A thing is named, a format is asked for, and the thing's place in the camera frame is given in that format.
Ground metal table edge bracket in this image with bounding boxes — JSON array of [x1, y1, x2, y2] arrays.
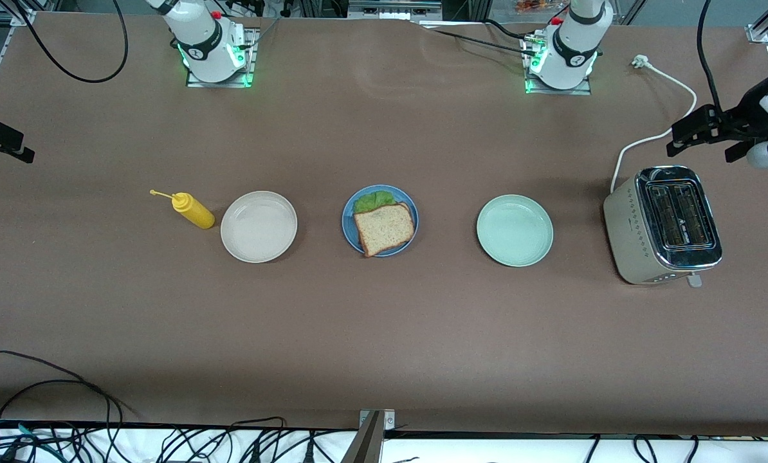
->
[[358, 409, 396, 463]]

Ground green lettuce leaf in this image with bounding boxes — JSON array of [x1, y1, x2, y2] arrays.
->
[[353, 190, 399, 215]]

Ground blue round plate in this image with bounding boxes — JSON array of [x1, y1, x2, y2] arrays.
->
[[342, 185, 419, 258]]

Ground beige round plate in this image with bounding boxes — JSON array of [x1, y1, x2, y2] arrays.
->
[[221, 190, 298, 264]]

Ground brown bread slice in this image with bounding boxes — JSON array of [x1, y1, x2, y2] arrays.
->
[[353, 203, 416, 258]]

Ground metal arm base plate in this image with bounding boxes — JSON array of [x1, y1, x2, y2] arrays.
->
[[524, 35, 594, 96], [186, 29, 257, 89]]

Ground yellow squeeze bottle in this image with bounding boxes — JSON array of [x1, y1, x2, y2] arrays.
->
[[151, 189, 216, 230]]

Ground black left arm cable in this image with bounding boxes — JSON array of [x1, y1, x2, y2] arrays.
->
[[698, 0, 726, 110]]

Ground pale green round plate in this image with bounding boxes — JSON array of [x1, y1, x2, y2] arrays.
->
[[477, 194, 554, 268]]

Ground grey metal box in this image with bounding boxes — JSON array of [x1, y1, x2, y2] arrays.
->
[[347, 0, 443, 20]]

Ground black base supply cable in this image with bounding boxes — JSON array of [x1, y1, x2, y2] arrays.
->
[[416, 19, 539, 55]]

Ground long looping black cable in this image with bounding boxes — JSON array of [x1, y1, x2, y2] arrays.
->
[[0, 350, 125, 444]]

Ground beige chrome toaster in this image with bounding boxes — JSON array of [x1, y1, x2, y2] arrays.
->
[[603, 166, 724, 288]]

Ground white toaster power cord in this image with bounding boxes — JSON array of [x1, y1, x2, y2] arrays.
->
[[610, 55, 698, 194]]

